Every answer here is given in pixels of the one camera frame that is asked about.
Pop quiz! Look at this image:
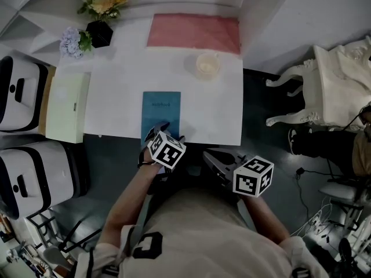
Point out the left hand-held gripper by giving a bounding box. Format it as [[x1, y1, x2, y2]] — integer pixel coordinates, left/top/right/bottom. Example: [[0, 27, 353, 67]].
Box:
[[138, 121, 187, 175]]

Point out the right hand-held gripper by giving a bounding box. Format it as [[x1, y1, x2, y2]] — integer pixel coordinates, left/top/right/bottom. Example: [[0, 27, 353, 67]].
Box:
[[202, 150, 275, 198]]

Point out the cream-paged book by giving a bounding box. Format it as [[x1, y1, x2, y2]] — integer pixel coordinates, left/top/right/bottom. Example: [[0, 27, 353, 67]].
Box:
[[141, 90, 182, 145]]

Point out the person's left forearm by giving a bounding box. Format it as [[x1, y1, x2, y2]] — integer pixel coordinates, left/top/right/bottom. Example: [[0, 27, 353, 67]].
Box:
[[100, 152, 165, 247]]

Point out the person's right forearm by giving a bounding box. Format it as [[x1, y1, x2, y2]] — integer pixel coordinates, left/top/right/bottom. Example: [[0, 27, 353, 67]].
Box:
[[239, 194, 291, 246]]

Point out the white desk with drawers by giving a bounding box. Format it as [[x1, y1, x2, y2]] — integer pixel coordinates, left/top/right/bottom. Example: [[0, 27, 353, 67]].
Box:
[[54, 47, 244, 147]]

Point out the person's beige shirt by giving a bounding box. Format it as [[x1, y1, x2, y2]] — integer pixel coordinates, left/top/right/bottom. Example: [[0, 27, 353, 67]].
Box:
[[75, 186, 332, 278]]

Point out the cream cup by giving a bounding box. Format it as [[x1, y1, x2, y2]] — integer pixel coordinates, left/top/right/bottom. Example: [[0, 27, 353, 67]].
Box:
[[195, 53, 221, 81]]

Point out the cream flat box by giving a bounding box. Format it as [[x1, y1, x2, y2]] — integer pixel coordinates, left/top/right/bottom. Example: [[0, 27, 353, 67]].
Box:
[[45, 71, 92, 144]]

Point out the pink mat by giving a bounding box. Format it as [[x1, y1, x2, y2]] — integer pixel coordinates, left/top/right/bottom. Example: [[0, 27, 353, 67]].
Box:
[[146, 13, 242, 56]]

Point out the black square vase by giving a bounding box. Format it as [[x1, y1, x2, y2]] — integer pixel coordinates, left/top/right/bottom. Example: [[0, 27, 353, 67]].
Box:
[[86, 20, 114, 49]]

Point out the grey metal chair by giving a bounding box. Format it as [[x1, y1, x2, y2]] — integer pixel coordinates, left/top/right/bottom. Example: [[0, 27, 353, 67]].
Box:
[[318, 180, 371, 232]]

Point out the purple flower bunch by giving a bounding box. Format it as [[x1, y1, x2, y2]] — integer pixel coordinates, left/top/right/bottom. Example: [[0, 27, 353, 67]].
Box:
[[59, 26, 93, 59]]

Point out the white appliance with black top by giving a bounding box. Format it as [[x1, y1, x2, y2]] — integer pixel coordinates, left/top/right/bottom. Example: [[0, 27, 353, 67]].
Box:
[[0, 140, 88, 220], [0, 56, 49, 133]]

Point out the white ornate chair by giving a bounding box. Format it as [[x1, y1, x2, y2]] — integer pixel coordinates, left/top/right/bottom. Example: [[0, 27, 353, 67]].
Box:
[[265, 35, 371, 127]]

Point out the yellow flower bunch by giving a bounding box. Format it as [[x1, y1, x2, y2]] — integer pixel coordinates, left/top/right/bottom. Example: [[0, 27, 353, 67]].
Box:
[[77, 0, 129, 22]]

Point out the white shelf hutch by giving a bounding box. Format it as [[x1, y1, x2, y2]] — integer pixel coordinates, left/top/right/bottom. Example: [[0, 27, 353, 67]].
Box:
[[0, 0, 242, 67]]

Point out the black floor cable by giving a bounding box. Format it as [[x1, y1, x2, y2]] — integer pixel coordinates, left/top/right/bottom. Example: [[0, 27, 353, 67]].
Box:
[[294, 158, 350, 222]]

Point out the bundle of white cables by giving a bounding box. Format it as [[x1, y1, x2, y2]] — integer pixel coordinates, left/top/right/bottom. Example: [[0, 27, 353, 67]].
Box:
[[291, 195, 353, 244]]

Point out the black metal frame stand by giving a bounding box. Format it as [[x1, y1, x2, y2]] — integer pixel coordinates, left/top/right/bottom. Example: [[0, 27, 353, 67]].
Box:
[[26, 206, 103, 255]]

